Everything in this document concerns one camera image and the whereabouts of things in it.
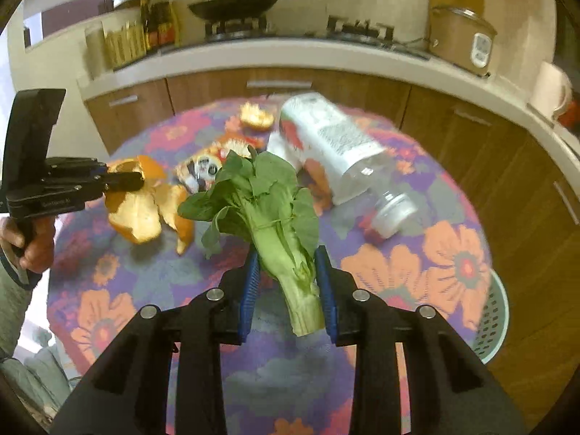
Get teal plastic waste basket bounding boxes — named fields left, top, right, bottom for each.
left=471, top=270, right=510, bottom=364

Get large orange peel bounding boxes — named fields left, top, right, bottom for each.
left=104, top=155, right=195, bottom=255

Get panda snack wrapper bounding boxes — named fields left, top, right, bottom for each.
left=174, top=134, right=264, bottom=194

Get green bok choy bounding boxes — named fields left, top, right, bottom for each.
left=178, top=151, right=323, bottom=337

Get clear plastic bottle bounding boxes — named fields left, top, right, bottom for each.
left=279, top=92, right=418, bottom=239

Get grey left sleeve forearm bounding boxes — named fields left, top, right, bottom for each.
left=0, top=245, right=41, bottom=359

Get person left hand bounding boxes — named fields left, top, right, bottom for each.
left=1, top=216, right=56, bottom=274

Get seasoning bottles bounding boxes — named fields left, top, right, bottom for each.
left=84, top=0, right=180, bottom=80

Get small orange peel piece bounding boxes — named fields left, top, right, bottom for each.
left=239, top=102, right=274, bottom=132

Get black wok pan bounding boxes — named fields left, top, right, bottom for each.
left=188, top=0, right=278, bottom=22

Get white electric kettle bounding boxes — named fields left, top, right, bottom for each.
left=528, top=62, right=573, bottom=122

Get black gas stove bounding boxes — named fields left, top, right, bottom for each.
left=203, top=15, right=431, bottom=61

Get brown rice cooker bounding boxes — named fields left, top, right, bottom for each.
left=428, top=5, right=497, bottom=76

